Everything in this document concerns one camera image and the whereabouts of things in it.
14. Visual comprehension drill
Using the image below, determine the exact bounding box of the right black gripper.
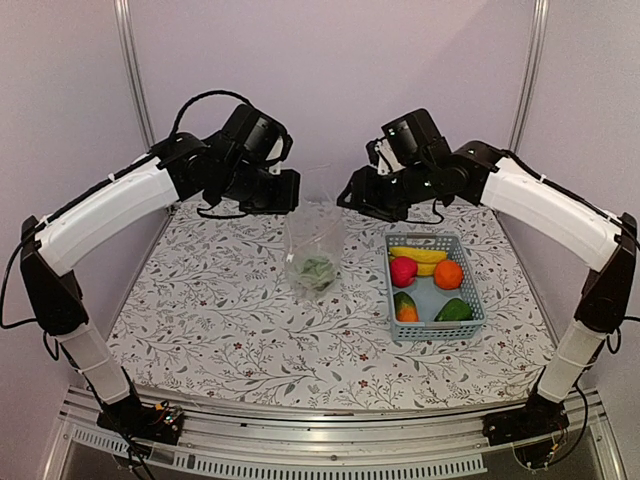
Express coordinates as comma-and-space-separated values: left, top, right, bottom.
337, 160, 437, 222

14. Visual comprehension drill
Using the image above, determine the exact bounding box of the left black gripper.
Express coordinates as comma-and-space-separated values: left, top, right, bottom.
220, 159, 302, 215

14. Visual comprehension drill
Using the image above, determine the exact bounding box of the clear zip top bag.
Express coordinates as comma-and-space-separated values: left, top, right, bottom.
284, 164, 346, 300

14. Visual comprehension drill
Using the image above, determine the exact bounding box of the red toy apple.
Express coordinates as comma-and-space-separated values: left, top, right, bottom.
390, 256, 418, 288

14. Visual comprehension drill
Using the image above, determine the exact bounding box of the green toy cabbage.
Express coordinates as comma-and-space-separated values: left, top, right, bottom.
293, 256, 337, 292

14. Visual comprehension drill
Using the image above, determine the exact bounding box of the light blue plastic basket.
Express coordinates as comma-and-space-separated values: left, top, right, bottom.
384, 232, 486, 342

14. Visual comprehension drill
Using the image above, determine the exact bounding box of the green orange toy mango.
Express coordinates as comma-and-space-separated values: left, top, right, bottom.
393, 291, 419, 323

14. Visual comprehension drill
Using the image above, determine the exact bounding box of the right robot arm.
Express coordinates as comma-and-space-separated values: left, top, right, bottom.
337, 141, 639, 436

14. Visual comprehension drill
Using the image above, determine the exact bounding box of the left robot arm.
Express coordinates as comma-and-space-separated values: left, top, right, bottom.
20, 128, 300, 434

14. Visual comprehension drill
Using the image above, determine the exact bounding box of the yellow toy banana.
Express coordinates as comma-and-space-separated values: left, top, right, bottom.
389, 246, 448, 277

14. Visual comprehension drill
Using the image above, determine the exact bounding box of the orange toy orange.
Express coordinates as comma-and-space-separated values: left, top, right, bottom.
433, 260, 464, 290

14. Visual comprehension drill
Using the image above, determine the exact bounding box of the floral tablecloth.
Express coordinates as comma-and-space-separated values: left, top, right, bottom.
108, 201, 554, 409

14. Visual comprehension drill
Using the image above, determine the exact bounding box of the green toy pepper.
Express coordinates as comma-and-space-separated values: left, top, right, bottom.
434, 298, 473, 322

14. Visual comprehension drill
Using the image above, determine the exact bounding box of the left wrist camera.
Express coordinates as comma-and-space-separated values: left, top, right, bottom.
221, 104, 293, 169

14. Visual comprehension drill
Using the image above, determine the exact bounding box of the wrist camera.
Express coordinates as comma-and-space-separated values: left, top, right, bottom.
221, 104, 293, 169
365, 108, 451, 176

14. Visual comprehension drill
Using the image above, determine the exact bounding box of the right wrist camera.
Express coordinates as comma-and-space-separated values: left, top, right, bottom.
365, 108, 451, 176

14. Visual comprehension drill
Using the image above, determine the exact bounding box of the right aluminium post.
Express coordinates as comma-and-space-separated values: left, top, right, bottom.
509, 0, 550, 152

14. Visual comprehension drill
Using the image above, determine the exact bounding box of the aluminium post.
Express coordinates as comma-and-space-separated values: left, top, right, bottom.
113, 0, 155, 148
509, 0, 550, 152

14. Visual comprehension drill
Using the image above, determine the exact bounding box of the left aluminium post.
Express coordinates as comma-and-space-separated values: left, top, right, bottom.
113, 0, 155, 148

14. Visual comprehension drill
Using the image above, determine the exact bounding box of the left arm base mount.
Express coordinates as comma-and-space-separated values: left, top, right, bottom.
97, 395, 185, 445

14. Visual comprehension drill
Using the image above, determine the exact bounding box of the aluminium front rail frame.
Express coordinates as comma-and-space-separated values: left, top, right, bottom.
42, 387, 627, 479

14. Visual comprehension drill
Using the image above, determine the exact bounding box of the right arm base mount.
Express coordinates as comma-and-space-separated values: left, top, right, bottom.
482, 394, 569, 446

